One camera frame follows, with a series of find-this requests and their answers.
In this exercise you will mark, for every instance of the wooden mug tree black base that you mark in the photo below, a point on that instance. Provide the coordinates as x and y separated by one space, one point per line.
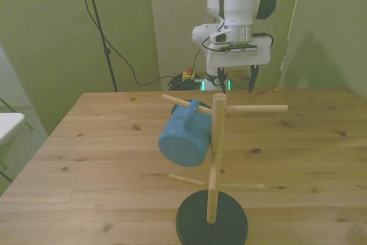
219 124

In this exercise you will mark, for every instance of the white folding chair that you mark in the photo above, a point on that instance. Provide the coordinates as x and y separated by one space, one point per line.
8 124

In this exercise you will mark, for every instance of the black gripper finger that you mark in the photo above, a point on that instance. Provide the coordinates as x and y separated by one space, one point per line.
222 80
253 77

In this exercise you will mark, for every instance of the blue enamel mug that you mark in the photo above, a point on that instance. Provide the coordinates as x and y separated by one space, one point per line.
183 141

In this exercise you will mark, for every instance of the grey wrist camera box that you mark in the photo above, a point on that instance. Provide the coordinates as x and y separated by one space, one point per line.
243 50

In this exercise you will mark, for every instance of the black tripod stand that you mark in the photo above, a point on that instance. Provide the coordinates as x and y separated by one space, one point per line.
99 24

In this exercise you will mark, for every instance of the yellow emergency stop box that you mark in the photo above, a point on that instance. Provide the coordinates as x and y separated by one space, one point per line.
187 75

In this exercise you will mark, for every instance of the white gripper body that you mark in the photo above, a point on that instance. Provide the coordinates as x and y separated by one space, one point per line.
238 59

